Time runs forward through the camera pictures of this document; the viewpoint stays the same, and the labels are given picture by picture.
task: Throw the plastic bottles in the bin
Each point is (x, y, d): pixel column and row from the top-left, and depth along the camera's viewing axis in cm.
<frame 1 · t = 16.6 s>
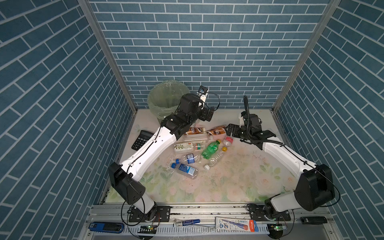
left hand: (206, 103, 73), fingers open
right hand: (230, 128, 86), fingers open
mesh bin with green bag: (164, 97, 101), point 22 cm above the table
brown coffee bottle left: (194, 130, 104), point 5 cm above the table
brown coffee bottle right: (219, 130, 103), point 6 cm above the table
clear frosted bottle white cap: (196, 138, 101), point 4 cm above the table
white tea bottle green label: (187, 147, 94), point 7 cm above the table
green soda bottle yellow cap: (211, 149, 96), point 4 cm above the table
red label bottle yellow cap: (227, 141, 99), point 5 cm above the table
small crushed bottle blue label: (191, 159, 90), point 5 cm above the table
blue cap bottle blue label: (188, 171, 84), point 6 cm above the table
clear crushed bottle white cap: (214, 160, 91), point 4 cm above the table

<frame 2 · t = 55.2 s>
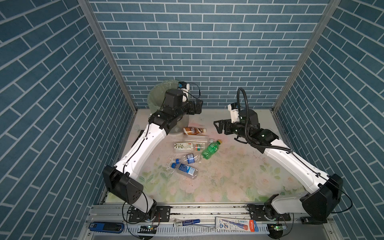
left hand: (196, 101, 74), fingers open
right hand: (219, 120, 76), fingers open
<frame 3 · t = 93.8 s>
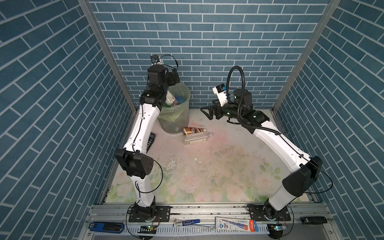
left hand: (168, 70, 75), fingers open
right hand: (206, 103, 72), fingers open
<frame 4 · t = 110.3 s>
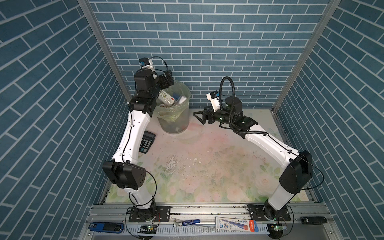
left hand: (165, 73, 71), fingers open
right hand: (198, 109, 75), fingers open
